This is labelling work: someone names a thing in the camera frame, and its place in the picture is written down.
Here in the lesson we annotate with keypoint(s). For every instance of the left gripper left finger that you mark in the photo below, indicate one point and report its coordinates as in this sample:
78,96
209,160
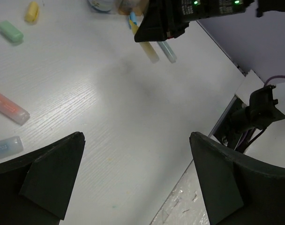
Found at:
35,188

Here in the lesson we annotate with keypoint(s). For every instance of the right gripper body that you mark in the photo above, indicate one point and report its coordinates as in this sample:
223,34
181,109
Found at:
180,12

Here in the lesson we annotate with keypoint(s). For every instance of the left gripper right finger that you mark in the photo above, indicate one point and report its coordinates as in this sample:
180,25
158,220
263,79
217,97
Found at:
237,189

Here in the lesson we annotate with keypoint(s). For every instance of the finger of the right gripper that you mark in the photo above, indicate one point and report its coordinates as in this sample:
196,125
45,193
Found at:
154,26

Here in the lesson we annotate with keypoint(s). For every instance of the yellow pencil-shaped highlighter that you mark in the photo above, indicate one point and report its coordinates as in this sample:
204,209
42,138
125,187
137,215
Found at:
146,46

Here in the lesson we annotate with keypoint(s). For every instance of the blue lid jar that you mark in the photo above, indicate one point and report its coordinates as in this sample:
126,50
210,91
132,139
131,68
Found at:
102,5

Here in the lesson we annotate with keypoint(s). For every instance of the small blue eraser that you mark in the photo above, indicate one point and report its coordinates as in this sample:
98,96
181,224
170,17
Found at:
132,17

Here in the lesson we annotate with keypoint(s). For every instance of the green pencil-shaped highlighter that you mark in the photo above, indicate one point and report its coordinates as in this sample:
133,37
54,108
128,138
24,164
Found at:
167,50

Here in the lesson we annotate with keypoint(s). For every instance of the amber plastic bin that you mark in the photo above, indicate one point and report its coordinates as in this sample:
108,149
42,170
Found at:
137,6

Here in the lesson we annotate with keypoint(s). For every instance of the blue pencil-shaped highlighter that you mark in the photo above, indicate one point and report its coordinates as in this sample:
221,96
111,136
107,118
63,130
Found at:
10,146

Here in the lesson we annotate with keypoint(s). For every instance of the pink pencil-shaped highlighter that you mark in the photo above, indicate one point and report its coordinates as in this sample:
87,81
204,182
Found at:
13,111

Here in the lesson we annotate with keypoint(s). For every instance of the yellow eraser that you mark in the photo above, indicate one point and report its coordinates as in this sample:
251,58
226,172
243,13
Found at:
32,12

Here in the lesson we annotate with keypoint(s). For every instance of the green eraser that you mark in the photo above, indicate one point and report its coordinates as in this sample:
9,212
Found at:
11,32

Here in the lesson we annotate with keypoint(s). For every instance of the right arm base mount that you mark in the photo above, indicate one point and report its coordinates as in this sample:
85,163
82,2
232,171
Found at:
255,106

